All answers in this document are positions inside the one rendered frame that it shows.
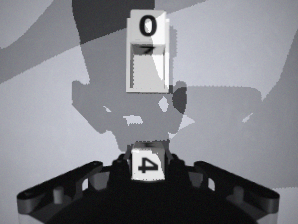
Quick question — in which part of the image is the white cube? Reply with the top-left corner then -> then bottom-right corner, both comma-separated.
132,142 -> 165,181
130,9 -> 166,55

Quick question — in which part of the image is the white rectangular tray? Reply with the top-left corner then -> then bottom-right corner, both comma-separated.
126,18 -> 169,94

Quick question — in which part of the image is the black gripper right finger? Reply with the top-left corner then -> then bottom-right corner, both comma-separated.
164,149 -> 280,224

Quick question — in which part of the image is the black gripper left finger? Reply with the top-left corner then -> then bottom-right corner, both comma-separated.
16,149 -> 132,224

